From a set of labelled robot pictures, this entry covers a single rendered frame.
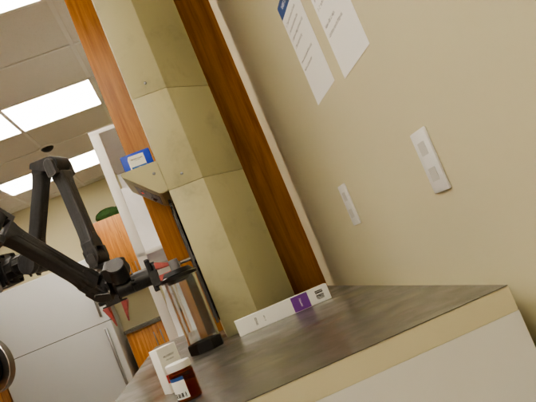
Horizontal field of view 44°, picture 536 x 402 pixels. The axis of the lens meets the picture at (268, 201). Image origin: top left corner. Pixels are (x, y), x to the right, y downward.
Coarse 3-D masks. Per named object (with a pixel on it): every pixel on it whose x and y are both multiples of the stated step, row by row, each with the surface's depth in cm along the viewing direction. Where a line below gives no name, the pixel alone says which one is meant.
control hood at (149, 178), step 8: (136, 168) 199; (144, 168) 199; (152, 168) 199; (128, 176) 198; (136, 176) 199; (144, 176) 199; (152, 176) 199; (160, 176) 199; (128, 184) 210; (136, 184) 201; (144, 184) 199; (152, 184) 199; (160, 184) 199; (136, 192) 225; (152, 192) 205; (160, 192) 199; (168, 192) 204; (152, 200) 229
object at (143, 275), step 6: (144, 264) 203; (144, 270) 204; (150, 270) 203; (132, 276) 203; (138, 276) 203; (144, 276) 203; (150, 276) 202; (138, 282) 202; (144, 282) 203; (150, 282) 203; (138, 288) 203; (156, 288) 203
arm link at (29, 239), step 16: (0, 208) 190; (16, 224) 190; (0, 240) 184; (16, 240) 188; (32, 240) 192; (32, 256) 192; (48, 256) 193; (64, 256) 197; (64, 272) 197; (80, 272) 199; (96, 272) 203; (80, 288) 201; (96, 288) 200
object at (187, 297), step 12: (192, 276) 184; (168, 288) 183; (180, 288) 182; (192, 288) 183; (180, 300) 182; (192, 300) 182; (204, 300) 185; (180, 312) 182; (192, 312) 181; (204, 312) 183; (180, 324) 184; (192, 324) 181; (204, 324) 182; (192, 336) 181; (204, 336) 181
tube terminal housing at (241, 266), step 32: (160, 96) 202; (192, 96) 211; (160, 128) 201; (192, 128) 205; (224, 128) 217; (160, 160) 200; (192, 160) 201; (224, 160) 211; (192, 192) 200; (224, 192) 205; (192, 224) 199; (224, 224) 200; (256, 224) 211; (224, 256) 198; (256, 256) 206; (224, 288) 197; (256, 288) 201; (288, 288) 212; (224, 320) 196
